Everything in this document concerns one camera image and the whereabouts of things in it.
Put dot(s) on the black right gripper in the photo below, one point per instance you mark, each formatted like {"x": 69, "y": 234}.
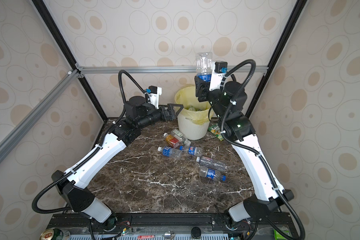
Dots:
{"x": 202, "y": 89}

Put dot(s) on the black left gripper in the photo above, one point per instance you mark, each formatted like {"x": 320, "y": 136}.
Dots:
{"x": 170, "y": 115}

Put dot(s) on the soda water bottle blue label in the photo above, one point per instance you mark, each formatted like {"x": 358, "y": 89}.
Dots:
{"x": 204, "y": 66}

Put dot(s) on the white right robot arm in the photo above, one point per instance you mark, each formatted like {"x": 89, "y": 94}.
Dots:
{"x": 238, "y": 131}

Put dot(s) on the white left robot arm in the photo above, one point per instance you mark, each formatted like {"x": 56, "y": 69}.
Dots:
{"x": 72, "y": 184}

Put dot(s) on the white ribbed waste bin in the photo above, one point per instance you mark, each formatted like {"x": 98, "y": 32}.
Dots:
{"x": 190, "y": 130}

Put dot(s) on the clear square bottle green label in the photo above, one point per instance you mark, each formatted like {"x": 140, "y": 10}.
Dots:
{"x": 181, "y": 137}

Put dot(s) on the orange juice bottle red label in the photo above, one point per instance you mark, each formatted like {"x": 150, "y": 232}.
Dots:
{"x": 171, "y": 140}

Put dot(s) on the blue label bottle white cap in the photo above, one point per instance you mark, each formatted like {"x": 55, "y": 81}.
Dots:
{"x": 170, "y": 152}

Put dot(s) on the Pepsi label clear bottle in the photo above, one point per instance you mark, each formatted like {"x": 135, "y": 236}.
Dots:
{"x": 191, "y": 150}

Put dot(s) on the green Fox's candy bag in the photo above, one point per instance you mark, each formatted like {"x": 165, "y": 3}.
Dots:
{"x": 215, "y": 130}

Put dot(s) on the clear bottle dark label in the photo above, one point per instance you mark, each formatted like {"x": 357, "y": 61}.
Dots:
{"x": 212, "y": 164}

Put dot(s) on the clear bottle blue cap right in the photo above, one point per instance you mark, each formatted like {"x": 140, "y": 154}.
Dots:
{"x": 211, "y": 174}

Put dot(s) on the green packet bottom right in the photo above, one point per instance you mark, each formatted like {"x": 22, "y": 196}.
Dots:
{"x": 280, "y": 234}

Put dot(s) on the green beer can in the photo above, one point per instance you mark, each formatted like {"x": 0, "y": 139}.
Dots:
{"x": 55, "y": 234}

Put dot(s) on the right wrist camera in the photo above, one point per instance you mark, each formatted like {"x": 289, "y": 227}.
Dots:
{"x": 219, "y": 71}

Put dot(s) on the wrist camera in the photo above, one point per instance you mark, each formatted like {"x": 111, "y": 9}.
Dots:
{"x": 219, "y": 71}
{"x": 152, "y": 95}

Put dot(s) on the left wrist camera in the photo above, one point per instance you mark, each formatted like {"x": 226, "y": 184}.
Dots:
{"x": 152, "y": 95}

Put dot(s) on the horizontal aluminium rail back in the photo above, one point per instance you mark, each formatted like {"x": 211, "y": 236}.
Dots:
{"x": 137, "y": 70}

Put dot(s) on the black right corner post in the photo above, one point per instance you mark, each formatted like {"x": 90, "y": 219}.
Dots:
{"x": 287, "y": 32}

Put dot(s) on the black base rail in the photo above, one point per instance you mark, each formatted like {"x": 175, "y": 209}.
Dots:
{"x": 195, "y": 226}

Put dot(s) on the black corner frame post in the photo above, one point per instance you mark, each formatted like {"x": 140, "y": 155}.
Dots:
{"x": 54, "y": 30}

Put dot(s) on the diagonal aluminium rail left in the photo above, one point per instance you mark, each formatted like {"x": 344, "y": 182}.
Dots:
{"x": 14, "y": 137}

